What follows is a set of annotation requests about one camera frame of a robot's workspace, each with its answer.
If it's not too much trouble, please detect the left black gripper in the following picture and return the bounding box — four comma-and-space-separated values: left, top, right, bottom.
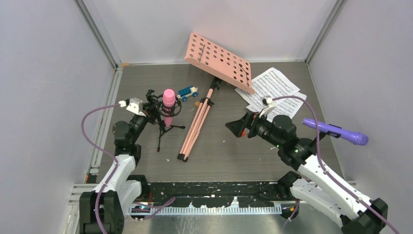
130, 100, 161, 144

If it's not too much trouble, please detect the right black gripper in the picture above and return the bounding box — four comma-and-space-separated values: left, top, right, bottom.
225, 109, 283, 149

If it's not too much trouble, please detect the pink microphone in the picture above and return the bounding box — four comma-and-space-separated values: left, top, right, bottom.
146, 89, 186, 152

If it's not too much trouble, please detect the sheet music page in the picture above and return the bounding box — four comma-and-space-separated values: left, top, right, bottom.
246, 92, 307, 122
235, 67, 300, 110

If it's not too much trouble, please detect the pink music stand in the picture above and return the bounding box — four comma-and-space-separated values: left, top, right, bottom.
177, 32, 255, 162

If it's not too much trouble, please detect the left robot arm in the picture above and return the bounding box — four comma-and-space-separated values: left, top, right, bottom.
79, 98, 150, 234

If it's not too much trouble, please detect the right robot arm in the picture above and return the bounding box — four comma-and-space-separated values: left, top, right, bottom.
225, 112, 388, 234

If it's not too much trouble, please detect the blue white toy car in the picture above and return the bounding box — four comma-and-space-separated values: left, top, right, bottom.
176, 86, 198, 102

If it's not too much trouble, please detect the purple microphone on round base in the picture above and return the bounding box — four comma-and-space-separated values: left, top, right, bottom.
302, 118, 369, 146

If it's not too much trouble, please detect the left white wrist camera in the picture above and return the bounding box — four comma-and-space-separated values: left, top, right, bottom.
118, 97, 145, 116

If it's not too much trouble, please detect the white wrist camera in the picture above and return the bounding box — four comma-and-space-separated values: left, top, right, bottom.
118, 97, 145, 116
259, 96, 277, 118

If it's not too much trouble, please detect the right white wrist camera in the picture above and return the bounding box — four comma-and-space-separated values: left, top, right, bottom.
259, 96, 277, 118

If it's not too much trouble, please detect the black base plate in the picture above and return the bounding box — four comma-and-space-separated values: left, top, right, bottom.
132, 181, 297, 208

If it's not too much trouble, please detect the slotted cable duct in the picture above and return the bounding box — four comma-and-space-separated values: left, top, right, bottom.
129, 205, 283, 216

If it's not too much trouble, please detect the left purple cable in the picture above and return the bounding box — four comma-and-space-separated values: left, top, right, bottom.
80, 104, 176, 234

